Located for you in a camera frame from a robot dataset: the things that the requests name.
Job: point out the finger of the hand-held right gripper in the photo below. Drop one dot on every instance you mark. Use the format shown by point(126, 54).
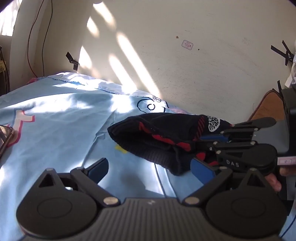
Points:
point(233, 154)
point(240, 133)

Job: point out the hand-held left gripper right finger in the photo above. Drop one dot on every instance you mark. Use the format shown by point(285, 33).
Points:
point(200, 169)

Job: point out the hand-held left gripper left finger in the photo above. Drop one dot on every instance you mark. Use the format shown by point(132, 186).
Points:
point(100, 167)

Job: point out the black red printed garment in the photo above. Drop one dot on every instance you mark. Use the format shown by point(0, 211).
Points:
point(161, 129)

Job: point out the person's right hand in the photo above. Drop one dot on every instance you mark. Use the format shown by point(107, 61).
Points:
point(274, 183)

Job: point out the brown cushion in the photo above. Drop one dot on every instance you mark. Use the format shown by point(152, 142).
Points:
point(268, 105)

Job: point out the black tape strip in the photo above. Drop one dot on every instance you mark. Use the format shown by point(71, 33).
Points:
point(279, 87)
point(286, 47)
point(71, 60)
point(287, 60)
point(278, 51)

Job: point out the light blue cartoon bed sheet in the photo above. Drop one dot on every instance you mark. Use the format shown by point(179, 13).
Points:
point(57, 120)

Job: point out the glossy dark phone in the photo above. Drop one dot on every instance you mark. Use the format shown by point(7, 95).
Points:
point(5, 140)

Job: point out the bright window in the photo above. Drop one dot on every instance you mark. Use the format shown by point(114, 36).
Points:
point(8, 17)

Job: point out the small wall sticker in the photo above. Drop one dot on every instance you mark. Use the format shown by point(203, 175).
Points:
point(187, 44)

